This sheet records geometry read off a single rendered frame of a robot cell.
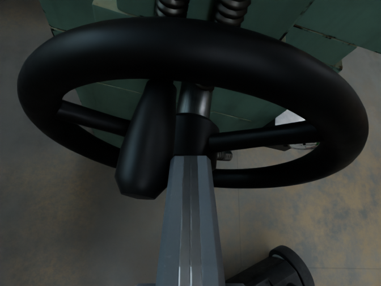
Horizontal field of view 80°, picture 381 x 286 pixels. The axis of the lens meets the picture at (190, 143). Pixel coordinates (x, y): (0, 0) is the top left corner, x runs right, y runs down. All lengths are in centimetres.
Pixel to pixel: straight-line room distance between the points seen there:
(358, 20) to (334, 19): 3
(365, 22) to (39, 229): 107
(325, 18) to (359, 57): 180
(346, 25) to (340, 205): 121
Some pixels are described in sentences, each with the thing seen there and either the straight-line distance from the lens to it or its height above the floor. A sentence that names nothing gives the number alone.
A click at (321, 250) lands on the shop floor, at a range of 137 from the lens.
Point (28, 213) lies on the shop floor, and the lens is 109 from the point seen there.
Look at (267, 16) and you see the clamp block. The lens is 21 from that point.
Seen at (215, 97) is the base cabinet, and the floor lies 64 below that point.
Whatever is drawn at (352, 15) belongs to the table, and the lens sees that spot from 35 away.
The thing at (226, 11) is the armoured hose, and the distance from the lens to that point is 18.
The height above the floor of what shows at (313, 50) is 82.
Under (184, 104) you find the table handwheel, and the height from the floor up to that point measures 82.
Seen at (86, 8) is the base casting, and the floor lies 77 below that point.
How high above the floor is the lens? 102
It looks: 67 degrees down
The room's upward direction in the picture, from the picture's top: 37 degrees clockwise
